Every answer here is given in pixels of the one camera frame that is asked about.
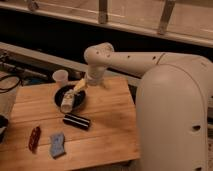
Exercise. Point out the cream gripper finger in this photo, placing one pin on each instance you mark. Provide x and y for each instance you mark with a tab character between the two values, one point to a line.
81	85

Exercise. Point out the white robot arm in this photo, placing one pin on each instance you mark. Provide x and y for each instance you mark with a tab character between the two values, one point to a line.
172	101

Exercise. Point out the black round plate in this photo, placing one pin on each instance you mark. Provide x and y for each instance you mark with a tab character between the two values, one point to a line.
79	97

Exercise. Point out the translucent plastic cup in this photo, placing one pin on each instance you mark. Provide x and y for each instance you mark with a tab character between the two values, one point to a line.
60	77

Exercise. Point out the white bottle on plate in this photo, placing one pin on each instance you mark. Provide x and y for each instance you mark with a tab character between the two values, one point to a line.
68	101

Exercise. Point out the black cylindrical can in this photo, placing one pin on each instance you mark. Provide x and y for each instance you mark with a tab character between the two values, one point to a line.
76	121

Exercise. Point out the blue sponge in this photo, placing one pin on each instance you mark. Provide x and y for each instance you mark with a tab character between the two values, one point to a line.
57	145

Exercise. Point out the dark object at left edge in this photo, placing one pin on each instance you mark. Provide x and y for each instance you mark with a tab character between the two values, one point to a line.
3	125

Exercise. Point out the metal window rail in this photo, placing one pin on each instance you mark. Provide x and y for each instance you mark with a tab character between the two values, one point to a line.
188	21

